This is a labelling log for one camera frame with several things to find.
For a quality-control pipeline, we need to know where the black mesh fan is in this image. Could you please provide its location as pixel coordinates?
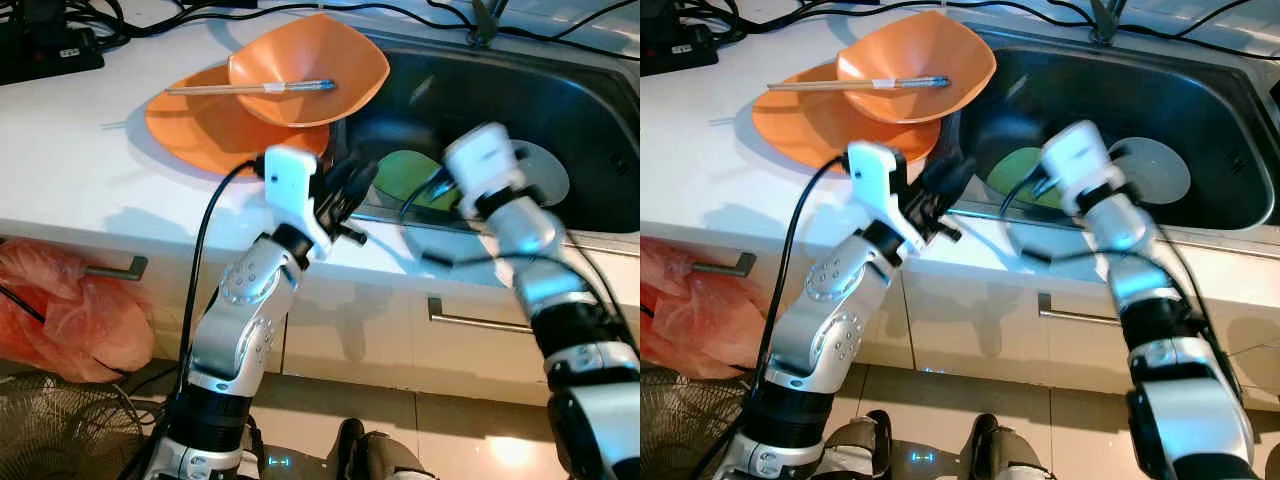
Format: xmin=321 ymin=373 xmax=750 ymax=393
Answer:
xmin=640 ymin=365 xmax=746 ymax=480
xmin=0 ymin=372 xmax=146 ymax=480

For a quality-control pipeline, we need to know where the orange plastic plate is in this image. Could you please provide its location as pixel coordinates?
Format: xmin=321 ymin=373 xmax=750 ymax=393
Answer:
xmin=752 ymin=60 xmax=941 ymax=173
xmin=145 ymin=65 xmax=333 ymax=179

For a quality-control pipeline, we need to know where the chrome kitchen faucet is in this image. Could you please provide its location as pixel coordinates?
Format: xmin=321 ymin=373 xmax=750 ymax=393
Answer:
xmin=1092 ymin=0 xmax=1126 ymax=46
xmin=470 ymin=0 xmax=501 ymax=46

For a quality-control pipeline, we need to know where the short silver cabinet handle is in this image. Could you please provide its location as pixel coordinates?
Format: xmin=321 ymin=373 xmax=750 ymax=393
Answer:
xmin=695 ymin=252 xmax=758 ymax=278
xmin=85 ymin=255 xmax=149 ymax=281

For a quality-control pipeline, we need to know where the orange plastic bowl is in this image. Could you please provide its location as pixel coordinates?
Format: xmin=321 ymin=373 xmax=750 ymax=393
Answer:
xmin=836 ymin=10 xmax=998 ymax=124
xmin=228 ymin=12 xmax=391 ymax=129

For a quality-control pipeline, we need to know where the robot left leg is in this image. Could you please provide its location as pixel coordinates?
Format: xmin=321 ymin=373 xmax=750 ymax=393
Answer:
xmin=825 ymin=408 xmax=906 ymax=480
xmin=238 ymin=415 xmax=269 ymax=480

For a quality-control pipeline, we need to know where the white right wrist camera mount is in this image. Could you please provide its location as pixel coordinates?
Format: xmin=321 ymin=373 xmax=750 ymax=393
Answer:
xmin=1040 ymin=120 xmax=1123 ymax=196
xmin=442 ymin=122 xmax=526 ymax=196

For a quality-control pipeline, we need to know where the green plate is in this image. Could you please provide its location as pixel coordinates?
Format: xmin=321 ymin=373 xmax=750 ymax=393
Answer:
xmin=375 ymin=150 xmax=463 ymax=213
xmin=987 ymin=147 xmax=1061 ymax=206

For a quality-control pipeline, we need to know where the taped wooden chopstick pair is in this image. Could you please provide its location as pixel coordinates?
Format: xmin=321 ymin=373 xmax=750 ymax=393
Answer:
xmin=165 ymin=78 xmax=337 ymax=96
xmin=768 ymin=75 xmax=949 ymax=93

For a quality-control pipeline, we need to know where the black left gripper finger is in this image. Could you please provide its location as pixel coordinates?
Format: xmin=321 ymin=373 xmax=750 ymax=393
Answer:
xmin=918 ymin=153 xmax=977 ymax=211
xmin=330 ymin=157 xmax=382 ymax=214

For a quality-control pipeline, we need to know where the orange plastic bag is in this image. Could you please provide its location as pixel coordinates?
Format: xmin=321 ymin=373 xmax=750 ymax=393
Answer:
xmin=0 ymin=237 xmax=156 ymax=383
xmin=640 ymin=237 xmax=771 ymax=379

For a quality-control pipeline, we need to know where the white base cabinet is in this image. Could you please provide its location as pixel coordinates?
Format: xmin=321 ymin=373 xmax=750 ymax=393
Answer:
xmin=640 ymin=232 xmax=1280 ymax=401
xmin=0 ymin=235 xmax=641 ymax=406

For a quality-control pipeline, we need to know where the robot right leg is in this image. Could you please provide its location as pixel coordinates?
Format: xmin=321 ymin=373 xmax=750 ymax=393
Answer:
xmin=965 ymin=412 xmax=1046 ymax=480
xmin=335 ymin=418 xmax=431 ymax=480

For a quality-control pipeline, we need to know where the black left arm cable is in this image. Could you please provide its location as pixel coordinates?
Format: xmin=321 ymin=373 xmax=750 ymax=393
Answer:
xmin=120 ymin=160 xmax=266 ymax=480
xmin=700 ymin=155 xmax=851 ymax=480

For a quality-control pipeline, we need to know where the robot leg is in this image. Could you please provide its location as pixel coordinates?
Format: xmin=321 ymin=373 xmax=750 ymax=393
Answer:
xmin=238 ymin=415 xmax=269 ymax=480
xmin=965 ymin=412 xmax=1046 ymax=480
xmin=335 ymin=418 xmax=431 ymax=480
xmin=825 ymin=408 xmax=906 ymax=480

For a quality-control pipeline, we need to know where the long silver cabinet handle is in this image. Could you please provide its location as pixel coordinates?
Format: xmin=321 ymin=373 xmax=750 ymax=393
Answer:
xmin=1037 ymin=293 xmax=1126 ymax=328
xmin=428 ymin=297 xmax=536 ymax=336

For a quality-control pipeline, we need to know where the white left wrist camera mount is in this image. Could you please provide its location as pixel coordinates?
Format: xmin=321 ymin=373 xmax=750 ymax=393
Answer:
xmin=847 ymin=140 xmax=911 ymax=251
xmin=262 ymin=145 xmax=336 ymax=251

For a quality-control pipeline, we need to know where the stainless steel sink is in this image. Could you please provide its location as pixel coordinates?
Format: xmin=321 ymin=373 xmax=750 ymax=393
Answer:
xmin=335 ymin=30 xmax=641 ymax=236
xmin=940 ymin=28 xmax=1280 ymax=233

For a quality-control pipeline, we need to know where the grey ceramic bowl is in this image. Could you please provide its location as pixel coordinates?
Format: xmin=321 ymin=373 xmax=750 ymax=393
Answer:
xmin=510 ymin=140 xmax=571 ymax=206
xmin=1110 ymin=137 xmax=1193 ymax=206

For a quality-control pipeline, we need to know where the black power strip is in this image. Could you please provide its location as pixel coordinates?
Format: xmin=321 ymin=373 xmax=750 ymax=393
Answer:
xmin=0 ymin=22 xmax=104 ymax=86
xmin=640 ymin=20 xmax=719 ymax=76

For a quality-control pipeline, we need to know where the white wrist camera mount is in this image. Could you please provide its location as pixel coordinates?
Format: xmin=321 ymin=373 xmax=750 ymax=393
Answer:
xmin=262 ymin=145 xmax=336 ymax=251
xmin=1040 ymin=120 xmax=1123 ymax=196
xmin=442 ymin=122 xmax=526 ymax=196
xmin=847 ymin=140 xmax=911 ymax=251

